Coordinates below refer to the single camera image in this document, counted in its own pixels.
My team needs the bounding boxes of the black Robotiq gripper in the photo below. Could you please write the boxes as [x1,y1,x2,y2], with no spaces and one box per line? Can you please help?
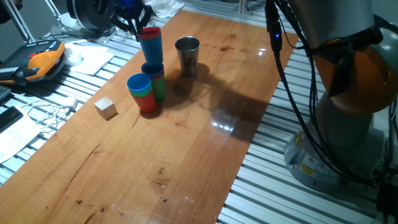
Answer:
[111,0,154,43]

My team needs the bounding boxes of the grey metal stand leg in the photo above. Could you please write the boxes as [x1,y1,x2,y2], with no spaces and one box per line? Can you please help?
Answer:
[43,0,68,30]
[2,0,37,44]

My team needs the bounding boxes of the white plastic adapter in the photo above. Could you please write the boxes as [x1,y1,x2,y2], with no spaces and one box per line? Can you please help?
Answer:
[63,42,83,67]

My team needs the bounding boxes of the stainless steel cup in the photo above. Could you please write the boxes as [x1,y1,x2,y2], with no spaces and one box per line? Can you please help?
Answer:
[174,36,201,77]

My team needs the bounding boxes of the small wooden cube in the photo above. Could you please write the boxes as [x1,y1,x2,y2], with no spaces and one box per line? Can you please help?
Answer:
[94,96,119,121]

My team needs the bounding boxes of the white paper sheet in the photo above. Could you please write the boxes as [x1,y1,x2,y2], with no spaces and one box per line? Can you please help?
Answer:
[67,45,115,76]
[0,105,41,164]

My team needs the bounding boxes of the blue plastic cup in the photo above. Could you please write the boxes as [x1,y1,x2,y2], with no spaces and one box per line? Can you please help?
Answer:
[141,62,165,78]
[126,73,152,93]
[139,35,164,65]

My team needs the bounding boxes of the black smartphone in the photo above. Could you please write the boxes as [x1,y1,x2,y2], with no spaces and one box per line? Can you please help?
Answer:
[0,106,24,134]

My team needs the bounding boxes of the orange black teach pendant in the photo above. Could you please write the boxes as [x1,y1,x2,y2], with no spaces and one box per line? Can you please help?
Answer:
[0,39,67,86]

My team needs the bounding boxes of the aluminium frame beam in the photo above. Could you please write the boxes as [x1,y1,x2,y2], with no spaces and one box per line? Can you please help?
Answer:
[236,0,252,15]

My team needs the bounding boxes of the black round spool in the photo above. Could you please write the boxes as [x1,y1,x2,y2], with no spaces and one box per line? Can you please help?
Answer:
[66,0,116,32]

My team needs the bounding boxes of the white charger cable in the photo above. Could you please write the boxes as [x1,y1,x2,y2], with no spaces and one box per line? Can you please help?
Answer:
[20,96,78,131]

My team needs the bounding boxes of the white tissue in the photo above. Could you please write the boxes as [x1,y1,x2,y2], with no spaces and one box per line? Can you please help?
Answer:
[145,0,185,19]

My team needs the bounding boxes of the wooden work board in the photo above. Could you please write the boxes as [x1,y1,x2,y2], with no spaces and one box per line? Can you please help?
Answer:
[0,9,300,224]

